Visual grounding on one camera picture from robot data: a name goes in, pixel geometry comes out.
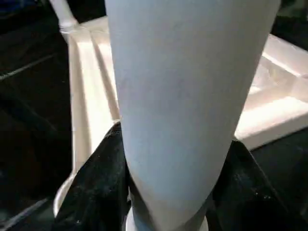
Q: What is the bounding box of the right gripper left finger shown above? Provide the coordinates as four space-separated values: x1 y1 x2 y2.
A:
52 122 131 231

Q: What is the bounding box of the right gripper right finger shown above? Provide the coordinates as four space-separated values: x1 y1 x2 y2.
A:
208 140 308 231

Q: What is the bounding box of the white plastic table top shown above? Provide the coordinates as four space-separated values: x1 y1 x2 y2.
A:
52 17 308 217

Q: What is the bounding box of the white plastic table leg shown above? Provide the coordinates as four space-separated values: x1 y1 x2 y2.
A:
103 0 281 231
50 0 79 30

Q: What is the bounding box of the black work mat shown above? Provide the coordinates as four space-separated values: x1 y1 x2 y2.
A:
0 0 308 231

